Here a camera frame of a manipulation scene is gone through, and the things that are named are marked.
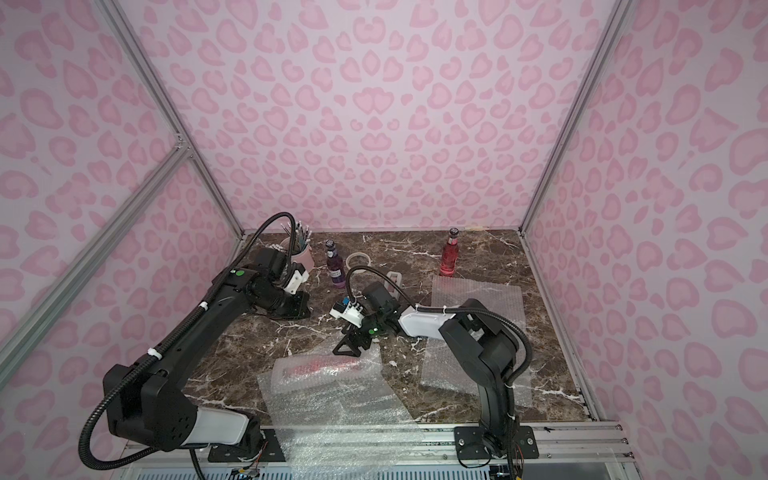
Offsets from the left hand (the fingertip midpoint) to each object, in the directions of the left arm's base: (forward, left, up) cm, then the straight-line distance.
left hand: (311, 311), depth 80 cm
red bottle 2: (+28, -42, -10) cm, 51 cm away
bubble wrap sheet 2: (-10, -36, -15) cm, 41 cm away
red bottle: (-11, -2, -9) cm, 14 cm away
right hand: (-4, -8, -9) cm, 13 cm away
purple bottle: (+18, -4, -3) cm, 18 cm away
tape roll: (+30, -8, -16) cm, 35 cm away
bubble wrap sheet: (-23, -7, -14) cm, 28 cm away
